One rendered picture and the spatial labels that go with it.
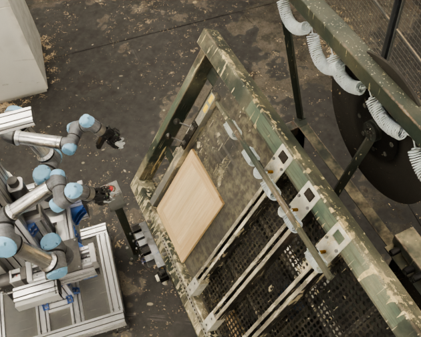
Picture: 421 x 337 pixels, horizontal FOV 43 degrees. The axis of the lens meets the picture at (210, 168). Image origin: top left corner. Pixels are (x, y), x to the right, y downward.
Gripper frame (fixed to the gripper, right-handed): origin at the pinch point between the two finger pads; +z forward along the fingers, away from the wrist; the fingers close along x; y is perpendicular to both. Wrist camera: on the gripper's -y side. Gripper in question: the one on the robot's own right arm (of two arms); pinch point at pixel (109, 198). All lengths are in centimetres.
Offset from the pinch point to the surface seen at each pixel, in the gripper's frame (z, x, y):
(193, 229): 56, -18, 19
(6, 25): 99, 209, -143
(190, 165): 51, 19, 28
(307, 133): 146, 44, 84
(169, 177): 60, 19, 8
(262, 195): 16, -17, 78
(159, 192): 67, 13, -5
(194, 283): 52, -50, 15
